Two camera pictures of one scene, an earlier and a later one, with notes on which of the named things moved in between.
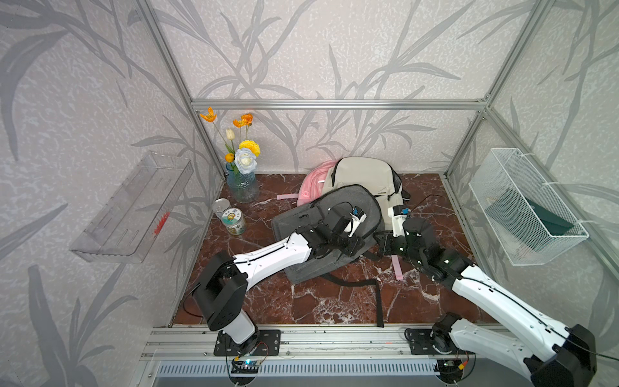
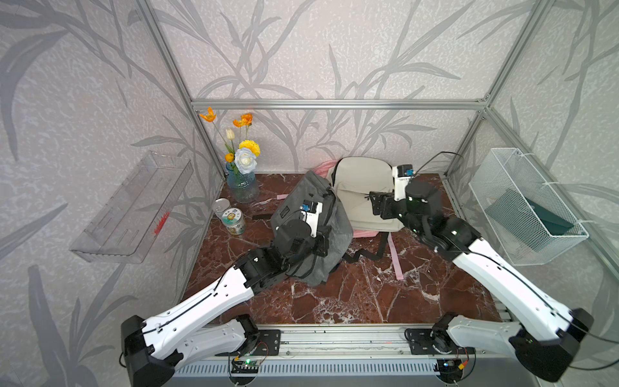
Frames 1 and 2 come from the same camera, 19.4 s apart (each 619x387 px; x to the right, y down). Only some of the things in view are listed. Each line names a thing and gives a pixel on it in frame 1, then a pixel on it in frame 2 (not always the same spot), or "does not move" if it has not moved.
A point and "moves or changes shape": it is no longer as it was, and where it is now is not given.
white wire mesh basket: (527, 221) does not move
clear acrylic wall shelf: (130, 225) does not move
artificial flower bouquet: (243, 156) does not move
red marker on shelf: (161, 223) does not move
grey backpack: (333, 202) moves or changes shape
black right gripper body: (392, 246) to (389, 209)
